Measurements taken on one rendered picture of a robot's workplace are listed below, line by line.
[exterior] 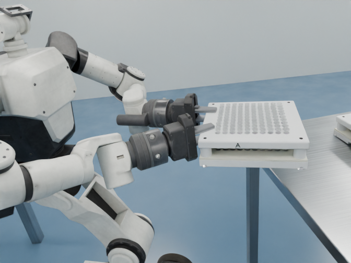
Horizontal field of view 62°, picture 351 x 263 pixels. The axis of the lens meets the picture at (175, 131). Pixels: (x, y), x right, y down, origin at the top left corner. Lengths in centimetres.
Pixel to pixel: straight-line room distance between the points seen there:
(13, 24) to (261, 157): 71
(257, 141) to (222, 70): 379
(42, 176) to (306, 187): 65
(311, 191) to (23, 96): 78
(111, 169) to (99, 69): 54
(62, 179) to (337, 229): 59
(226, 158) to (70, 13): 397
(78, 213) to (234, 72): 374
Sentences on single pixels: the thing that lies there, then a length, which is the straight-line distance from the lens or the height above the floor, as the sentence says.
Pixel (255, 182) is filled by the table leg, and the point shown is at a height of 68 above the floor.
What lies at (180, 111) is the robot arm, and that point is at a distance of 85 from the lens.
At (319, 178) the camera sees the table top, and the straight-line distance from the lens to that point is 92.
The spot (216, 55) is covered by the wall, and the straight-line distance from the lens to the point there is 439.
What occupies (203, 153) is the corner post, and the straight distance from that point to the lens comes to 71.
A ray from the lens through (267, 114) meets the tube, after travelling 81.
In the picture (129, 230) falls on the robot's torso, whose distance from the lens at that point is 109.
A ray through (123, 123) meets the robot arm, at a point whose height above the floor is 106.
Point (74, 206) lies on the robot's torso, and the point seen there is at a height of 81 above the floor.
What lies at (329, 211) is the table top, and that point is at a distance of 81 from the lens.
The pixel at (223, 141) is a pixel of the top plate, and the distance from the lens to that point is 69.
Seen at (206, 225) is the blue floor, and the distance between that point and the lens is 201.
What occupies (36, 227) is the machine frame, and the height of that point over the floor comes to 11.
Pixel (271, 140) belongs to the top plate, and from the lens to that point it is 69.
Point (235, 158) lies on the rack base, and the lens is 71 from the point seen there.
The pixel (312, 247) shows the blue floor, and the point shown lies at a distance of 195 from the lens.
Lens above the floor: 141
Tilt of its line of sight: 26 degrees down
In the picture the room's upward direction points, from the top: 7 degrees counter-clockwise
